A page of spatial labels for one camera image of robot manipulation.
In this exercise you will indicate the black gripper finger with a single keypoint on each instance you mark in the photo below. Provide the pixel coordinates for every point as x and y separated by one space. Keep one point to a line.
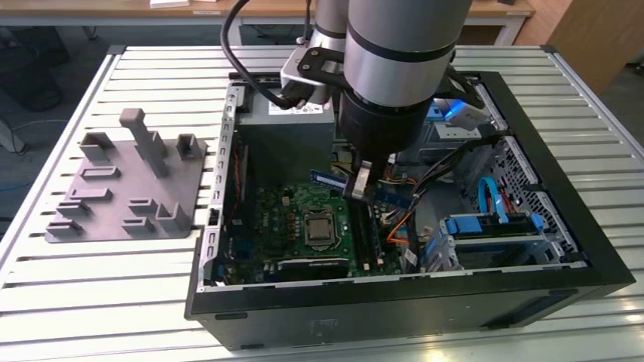
358 177

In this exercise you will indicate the white box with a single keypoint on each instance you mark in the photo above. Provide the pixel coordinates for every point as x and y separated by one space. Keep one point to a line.
171 3

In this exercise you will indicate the black graphics card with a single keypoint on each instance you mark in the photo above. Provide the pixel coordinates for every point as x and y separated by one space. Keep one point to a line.
312 265

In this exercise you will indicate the silver drive cage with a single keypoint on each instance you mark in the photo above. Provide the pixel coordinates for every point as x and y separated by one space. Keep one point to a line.
452 132

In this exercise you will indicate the black office chair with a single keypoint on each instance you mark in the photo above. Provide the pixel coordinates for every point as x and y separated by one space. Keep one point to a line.
30 68

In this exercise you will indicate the black PC case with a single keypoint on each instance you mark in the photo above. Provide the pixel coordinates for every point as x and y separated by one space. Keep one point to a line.
452 313

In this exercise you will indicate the green motherboard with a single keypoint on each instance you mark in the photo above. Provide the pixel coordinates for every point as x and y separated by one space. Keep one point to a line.
276 211

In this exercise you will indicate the silver CPU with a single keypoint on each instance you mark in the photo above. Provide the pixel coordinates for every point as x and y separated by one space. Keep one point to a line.
320 229

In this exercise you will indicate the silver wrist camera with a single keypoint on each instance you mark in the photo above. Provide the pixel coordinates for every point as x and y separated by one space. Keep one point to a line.
316 94

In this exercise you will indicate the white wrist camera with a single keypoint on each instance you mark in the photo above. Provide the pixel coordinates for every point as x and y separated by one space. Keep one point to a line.
468 117

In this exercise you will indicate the RAM slot with black latches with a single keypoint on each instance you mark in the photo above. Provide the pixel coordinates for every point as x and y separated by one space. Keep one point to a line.
372 241
358 234

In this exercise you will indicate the RAM slot with white latches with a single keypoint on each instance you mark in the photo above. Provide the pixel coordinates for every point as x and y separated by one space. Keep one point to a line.
366 237

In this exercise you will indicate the silver disk bay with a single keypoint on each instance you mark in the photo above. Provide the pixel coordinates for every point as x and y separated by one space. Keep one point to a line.
508 247

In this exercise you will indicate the wooden cabinet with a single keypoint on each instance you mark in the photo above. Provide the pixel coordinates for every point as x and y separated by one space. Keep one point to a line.
604 37

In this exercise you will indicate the grey power supply unit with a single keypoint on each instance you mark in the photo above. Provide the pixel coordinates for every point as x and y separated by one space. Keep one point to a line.
287 151

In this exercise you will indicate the black hard disk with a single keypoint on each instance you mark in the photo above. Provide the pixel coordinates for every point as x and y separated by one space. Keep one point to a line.
508 225

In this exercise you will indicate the wooden desk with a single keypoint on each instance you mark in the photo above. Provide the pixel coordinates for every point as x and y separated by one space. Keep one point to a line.
503 10

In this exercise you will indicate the blue disk carrier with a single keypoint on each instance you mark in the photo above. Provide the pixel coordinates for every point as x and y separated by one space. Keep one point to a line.
463 228

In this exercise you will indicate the small black object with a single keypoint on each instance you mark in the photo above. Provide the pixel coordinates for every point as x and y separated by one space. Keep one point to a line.
506 1

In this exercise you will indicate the grey parts rack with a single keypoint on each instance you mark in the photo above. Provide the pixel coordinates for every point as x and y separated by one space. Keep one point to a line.
131 181

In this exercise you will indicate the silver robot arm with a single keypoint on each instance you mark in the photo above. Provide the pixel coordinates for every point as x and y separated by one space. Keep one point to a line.
403 45

